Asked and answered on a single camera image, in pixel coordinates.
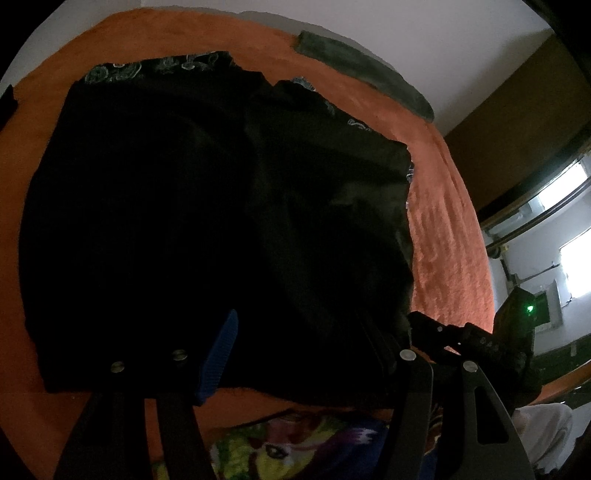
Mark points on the bright window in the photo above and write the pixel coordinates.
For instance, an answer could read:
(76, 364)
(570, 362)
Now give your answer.
(575, 267)
(568, 184)

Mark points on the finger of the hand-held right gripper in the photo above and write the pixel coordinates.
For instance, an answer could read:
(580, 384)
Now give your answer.
(429, 325)
(436, 350)

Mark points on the grey folded cloth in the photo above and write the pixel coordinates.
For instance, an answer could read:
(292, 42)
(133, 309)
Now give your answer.
(369, 69)

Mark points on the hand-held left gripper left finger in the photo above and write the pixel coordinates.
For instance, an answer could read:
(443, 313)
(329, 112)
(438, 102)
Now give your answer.
(221, 350)

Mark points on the dark crumpled garment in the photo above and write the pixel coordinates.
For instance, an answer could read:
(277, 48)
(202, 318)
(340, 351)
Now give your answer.
(7, 104)

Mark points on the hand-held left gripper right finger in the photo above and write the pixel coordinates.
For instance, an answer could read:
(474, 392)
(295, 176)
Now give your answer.
(411, 383)

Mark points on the colourful printed blanket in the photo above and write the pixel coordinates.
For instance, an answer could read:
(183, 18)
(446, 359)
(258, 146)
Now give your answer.
(277, 447)

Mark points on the metal rail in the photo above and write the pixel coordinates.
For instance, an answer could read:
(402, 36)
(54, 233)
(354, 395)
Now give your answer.
(521, 226)

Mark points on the black paisley garment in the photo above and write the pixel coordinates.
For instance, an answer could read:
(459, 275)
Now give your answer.
(184, 207)

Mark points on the orange blanket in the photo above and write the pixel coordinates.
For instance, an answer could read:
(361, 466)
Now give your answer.
(443, 230)

